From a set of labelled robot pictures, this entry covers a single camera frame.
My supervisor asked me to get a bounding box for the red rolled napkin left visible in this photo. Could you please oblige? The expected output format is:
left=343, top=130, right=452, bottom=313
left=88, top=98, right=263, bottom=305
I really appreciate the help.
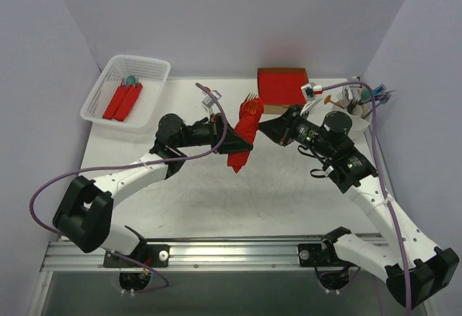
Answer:
left=103, top=86, right=131, bottom=120

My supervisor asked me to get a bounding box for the red napkin stack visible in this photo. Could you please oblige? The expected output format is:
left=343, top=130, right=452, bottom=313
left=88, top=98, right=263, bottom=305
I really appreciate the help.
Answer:
left=257, top=69, right=308, bottom=105

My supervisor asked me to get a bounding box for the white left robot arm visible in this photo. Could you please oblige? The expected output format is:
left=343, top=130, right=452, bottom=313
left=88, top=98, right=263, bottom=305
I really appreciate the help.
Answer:
left=53, top=113, right=253, bottom=266

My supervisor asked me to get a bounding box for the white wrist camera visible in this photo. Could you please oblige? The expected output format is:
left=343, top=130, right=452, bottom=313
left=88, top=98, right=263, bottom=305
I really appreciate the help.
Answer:
left=300, top=82, right=323, bottom=116
left=201, top=87, right=222, bottom=116

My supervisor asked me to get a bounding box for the aluminium rail frame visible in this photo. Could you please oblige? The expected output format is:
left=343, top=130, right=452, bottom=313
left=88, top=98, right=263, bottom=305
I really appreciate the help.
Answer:
left=28, top=76, right=440, bottom=316

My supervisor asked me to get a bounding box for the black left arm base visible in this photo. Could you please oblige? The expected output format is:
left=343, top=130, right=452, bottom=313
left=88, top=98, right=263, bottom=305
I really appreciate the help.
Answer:
left=103, top=244, right=170, bottom=295

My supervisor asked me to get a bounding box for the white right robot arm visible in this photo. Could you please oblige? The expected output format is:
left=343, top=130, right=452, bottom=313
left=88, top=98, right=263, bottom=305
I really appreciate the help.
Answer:
left=259, top=107, right=460, bottom=309

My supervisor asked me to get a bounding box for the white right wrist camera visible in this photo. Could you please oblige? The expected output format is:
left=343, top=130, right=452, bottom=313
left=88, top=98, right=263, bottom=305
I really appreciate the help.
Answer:
left=300, top=82, right=323, bottom=116

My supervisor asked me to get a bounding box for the white utensil holder cup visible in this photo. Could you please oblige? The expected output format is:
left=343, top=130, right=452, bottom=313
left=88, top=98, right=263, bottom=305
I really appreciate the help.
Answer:
left=331, top=105, right=372, bottom=141

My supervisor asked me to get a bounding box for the teal spoon in basket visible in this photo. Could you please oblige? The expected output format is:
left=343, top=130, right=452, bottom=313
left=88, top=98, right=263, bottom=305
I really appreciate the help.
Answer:
left=124, top=75, right=139, bottom=87

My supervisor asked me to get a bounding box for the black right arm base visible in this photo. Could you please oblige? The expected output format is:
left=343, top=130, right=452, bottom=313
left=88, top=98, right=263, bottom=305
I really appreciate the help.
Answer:
left=297, top=243, right=361, bottom=295

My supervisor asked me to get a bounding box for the teal spoon in cup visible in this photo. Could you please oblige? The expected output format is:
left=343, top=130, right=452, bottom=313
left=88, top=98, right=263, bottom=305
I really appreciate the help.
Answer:
left=360, top=88, right=371, bottom=102

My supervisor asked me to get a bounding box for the blue plastic fork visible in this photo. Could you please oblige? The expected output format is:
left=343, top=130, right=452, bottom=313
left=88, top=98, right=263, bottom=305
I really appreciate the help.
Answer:
left=360, top=84, right=393, bottom=119

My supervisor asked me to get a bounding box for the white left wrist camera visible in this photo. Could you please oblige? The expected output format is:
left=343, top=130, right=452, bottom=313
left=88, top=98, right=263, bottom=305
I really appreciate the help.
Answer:
left=201, top=87, right=222, bottom=116

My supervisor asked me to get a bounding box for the red paper napkin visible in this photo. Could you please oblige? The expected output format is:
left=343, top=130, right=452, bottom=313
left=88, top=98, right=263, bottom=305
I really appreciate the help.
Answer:
left=227, top=101, right=264, bottom=173

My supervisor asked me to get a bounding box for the brown cardboard box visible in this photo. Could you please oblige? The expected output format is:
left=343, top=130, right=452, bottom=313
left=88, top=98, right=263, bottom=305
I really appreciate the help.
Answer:
left=257, top=68, right=309, bottom=115

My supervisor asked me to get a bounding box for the silver metal fork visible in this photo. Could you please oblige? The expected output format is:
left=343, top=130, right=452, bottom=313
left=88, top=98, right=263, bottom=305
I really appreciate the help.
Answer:
left=337, top=86, right=359, bottom=114

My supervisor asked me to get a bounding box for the white plastic basket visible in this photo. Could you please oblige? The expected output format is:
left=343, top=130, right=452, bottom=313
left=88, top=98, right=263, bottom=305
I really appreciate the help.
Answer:
left=80, top=54, right=171, bottom=132

